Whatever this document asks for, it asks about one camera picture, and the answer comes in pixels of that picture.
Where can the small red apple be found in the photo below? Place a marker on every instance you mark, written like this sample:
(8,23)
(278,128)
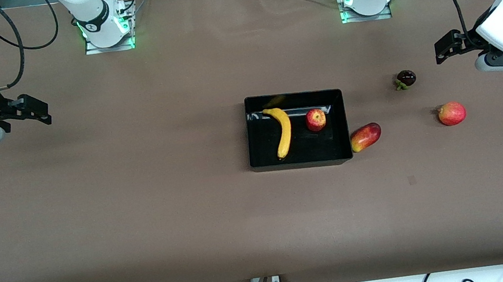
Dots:
(316,120)

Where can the red yellow mango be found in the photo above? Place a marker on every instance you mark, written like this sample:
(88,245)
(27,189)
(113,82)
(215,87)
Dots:
(365,137)

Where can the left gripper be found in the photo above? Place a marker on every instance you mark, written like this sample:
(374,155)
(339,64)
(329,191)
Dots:
(465,40)

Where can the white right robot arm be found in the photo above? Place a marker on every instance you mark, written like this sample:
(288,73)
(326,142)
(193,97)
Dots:
(88,14)

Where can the yellow banana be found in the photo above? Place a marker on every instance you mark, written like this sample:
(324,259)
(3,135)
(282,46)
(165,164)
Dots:
(285,131)

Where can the black plastic box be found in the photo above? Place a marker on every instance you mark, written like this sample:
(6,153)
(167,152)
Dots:
(312,152)

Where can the dark purple mangosteen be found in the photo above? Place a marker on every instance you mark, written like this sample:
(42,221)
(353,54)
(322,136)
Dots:
(406,78)

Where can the metal base plate right arm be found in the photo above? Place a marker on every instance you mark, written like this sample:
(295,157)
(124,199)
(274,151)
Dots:
(110,47)

